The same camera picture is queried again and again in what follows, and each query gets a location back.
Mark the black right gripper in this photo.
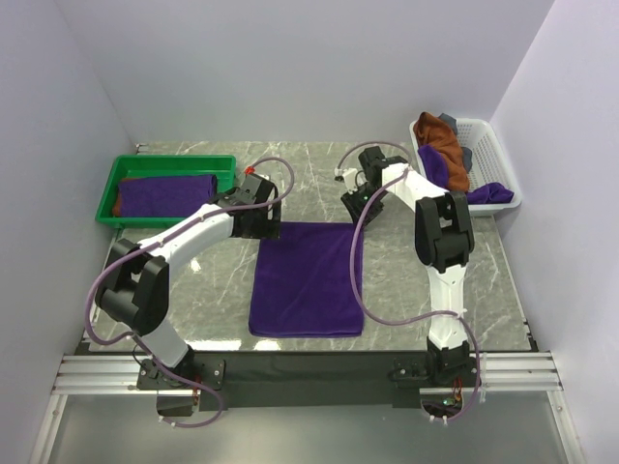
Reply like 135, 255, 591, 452
340, 185, 387, 233

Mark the purple towel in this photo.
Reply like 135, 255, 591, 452
118, 174, 218, 218
417, 143, 516, 206
249, 222, 365, 338

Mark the brown towel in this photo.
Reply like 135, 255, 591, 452
413, 111, 470, 192
111, 193, 122, 218

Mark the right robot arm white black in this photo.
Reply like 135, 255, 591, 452
334, 142, 477, 386

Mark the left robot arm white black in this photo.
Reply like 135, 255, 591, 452
94, 172, 281, 389

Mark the brown towel in basket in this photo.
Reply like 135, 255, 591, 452
413, 111, 470, 192

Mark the grey towel in basket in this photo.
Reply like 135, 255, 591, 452
438, 113, 473, 173

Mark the white plastic basket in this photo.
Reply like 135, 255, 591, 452
409, 117, 523, 218

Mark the black base bar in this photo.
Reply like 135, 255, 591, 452
135, 348, 485, 415

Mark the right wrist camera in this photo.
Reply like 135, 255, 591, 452
334, 167, 359, 189

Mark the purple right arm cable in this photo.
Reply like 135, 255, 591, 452
338, 140, 483, 424

